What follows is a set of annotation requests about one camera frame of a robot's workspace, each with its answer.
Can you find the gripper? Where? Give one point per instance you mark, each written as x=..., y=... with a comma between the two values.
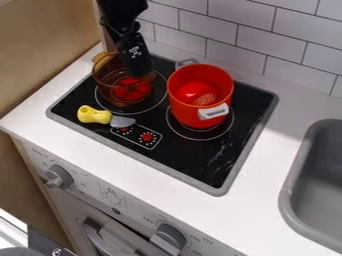
x=121, y=28

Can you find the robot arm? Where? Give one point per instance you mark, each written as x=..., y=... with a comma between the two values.
x=121, y=8

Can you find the clear orange pot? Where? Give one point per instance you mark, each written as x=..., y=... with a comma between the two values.
x=107, y=85

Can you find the toy sink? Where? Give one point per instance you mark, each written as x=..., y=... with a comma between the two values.
x=318, y=186

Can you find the toy stove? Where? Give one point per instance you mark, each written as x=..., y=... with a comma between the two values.
x=191, y=146

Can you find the red toy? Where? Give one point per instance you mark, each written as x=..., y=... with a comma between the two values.
x=129, y=90

